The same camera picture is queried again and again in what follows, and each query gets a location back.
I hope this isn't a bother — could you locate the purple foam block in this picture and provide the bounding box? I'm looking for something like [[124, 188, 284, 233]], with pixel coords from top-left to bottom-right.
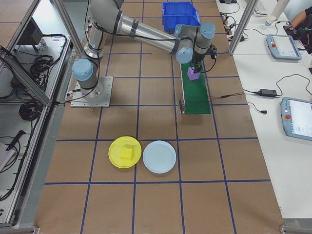
[[187, 66, 201, 81]]

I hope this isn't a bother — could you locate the yellow foam block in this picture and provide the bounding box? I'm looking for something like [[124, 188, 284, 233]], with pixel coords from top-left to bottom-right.
[[119, 145, 134, 161]]

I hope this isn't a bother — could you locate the light blue plate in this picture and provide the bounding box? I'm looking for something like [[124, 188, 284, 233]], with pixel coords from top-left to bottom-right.
[[142, 140, 177, 175]]

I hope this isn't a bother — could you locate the yellow plate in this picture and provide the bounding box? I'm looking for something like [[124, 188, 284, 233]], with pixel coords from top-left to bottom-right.
[[108, 136, 143, 168]]

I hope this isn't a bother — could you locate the green conveyor belt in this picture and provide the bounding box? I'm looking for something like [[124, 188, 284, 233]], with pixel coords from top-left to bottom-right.
[[178, 60, 212, 116]]

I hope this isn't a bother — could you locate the blue plastic storage bin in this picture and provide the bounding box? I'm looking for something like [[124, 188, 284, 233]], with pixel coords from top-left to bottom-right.
[[162, 1, 202, 32]]

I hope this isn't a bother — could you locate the grey power strip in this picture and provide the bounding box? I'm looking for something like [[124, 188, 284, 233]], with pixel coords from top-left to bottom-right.
[[223, 22, 235, 40]]

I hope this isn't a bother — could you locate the black power adapter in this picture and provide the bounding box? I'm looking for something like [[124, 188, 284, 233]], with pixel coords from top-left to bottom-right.
[[258, 88, 278, 97]]

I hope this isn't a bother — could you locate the light blue teach pendant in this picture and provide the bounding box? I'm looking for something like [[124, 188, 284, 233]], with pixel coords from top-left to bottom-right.
[[266, 34, 303, 60], [280, 97, 312, 142]]

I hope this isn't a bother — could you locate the person at desk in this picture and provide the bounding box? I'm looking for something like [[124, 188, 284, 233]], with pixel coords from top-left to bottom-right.
[[290, 9, 312, 55]]

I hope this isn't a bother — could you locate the black equipment box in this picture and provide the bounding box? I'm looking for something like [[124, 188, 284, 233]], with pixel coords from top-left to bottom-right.
[[16, 18, 44, 52]]

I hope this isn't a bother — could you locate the aluminium corner bar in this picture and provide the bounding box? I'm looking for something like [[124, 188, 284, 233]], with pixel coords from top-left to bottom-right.
[[0, 225, 39, 234], [279, 223, 312, 234]]

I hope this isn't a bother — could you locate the black handheld tool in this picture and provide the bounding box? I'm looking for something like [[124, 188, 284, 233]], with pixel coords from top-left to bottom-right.
[[5, 130, 27, 151]]

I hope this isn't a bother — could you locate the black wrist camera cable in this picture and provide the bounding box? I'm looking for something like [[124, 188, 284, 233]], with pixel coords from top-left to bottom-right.
[[201, 54, 218, 74]]

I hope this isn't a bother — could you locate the red conveyor cable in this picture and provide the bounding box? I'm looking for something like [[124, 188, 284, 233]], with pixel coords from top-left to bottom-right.
[[209, 92, 246, 101]]

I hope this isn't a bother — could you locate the aluminium profile post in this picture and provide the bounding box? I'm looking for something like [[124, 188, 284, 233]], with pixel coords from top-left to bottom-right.
[[227, 0, 259, 56]]

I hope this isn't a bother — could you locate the black barrel plug cable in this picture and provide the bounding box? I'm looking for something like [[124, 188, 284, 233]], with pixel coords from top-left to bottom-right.
[[246, 102, 268, 115]]

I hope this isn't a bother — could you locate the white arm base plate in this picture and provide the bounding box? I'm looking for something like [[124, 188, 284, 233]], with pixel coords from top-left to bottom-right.
[[70, 76, 114, 108]]

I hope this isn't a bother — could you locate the black cable coil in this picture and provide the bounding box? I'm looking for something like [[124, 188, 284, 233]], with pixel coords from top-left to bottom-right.
[[19, 100, 44, 122], [30, 55, 61, 77]]

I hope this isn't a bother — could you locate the V-shaped metal bar frame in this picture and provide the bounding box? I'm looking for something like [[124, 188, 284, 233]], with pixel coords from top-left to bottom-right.
[[0, 0, 85, 229]]

